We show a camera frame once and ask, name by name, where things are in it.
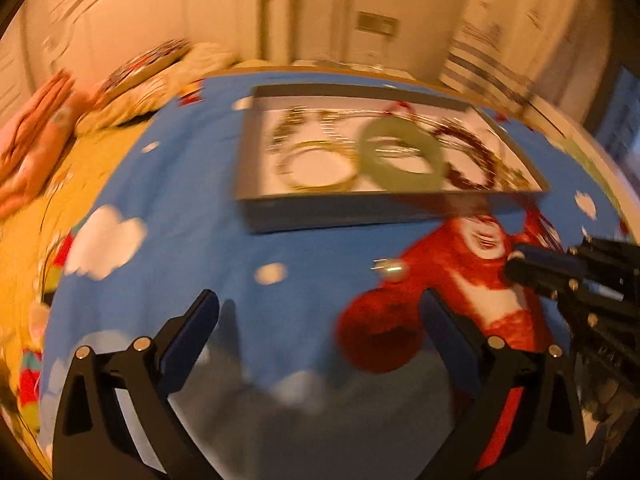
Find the dark red bead bracelet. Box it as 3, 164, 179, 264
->
432, 127, 501, 191

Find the pearl earring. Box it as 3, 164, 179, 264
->
371, 258, 409, 283

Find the green jade bangle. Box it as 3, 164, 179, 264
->
356, 115, 445, 193

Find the grey jewelry box tray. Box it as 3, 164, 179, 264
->
234, 82, 550, 233

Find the window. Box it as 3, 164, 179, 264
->
596, 67, 639, 188

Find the yellow cartoon bed sheet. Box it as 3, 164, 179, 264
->
1, 120, 151, 479

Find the white striped curtain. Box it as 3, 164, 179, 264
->
439, 0, 614, 113

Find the green gem brooch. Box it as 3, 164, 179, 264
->
269, 106, 306, 153

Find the folded pink blanket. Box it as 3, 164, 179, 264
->
1, 70, 93, 219

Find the embroidered floral pillow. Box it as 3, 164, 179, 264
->
99, 38, 192, 101

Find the yellow patterned pillow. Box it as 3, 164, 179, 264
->
75, 42, 236, 138

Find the white bed headboard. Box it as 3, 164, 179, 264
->
21, 0, 292, 89

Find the gold bangle bracelet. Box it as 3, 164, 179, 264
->
274, 138, 362, 194

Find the wall power socket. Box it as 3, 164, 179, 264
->
356, 11, 399, 38

